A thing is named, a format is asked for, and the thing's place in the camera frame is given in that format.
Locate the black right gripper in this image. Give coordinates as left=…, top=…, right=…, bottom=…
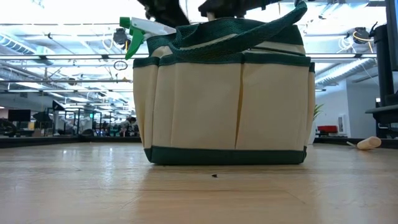
left=198, top=0, right=299, bottom=19

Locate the green and white spray bottle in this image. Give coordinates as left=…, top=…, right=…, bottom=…
left=119, top=16, right=177, bottom=61

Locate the cream and green canvas bag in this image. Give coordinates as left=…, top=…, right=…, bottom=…
left=132, top=1, right=316, bottom=166

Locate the wooden-handled silver trowel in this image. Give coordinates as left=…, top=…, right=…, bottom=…
left=346, top=135, right=382, bottom=151

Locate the person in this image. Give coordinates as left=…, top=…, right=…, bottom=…
left=119, top=115, right=139, bottom=138

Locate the small green potted plant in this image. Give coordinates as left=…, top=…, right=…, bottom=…
left=307, top=103, right=325, bottom=146

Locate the red box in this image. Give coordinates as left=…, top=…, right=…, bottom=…
left=316, top=124, right=339, bottom=135

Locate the black background monitor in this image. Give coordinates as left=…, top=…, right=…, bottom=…
left=7, top=108, right=32, bottom=123

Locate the ceiling cable reel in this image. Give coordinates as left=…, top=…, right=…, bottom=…
left=352, top=26, right=371, bottom=45
left=112, top=27, right=129, bottom=45

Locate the hanging black cable loop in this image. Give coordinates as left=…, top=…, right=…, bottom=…
left=113, top=59, right=129, bottom=72

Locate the white wall poster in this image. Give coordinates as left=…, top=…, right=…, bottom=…
left=337, top=113, right=346, bottom=135

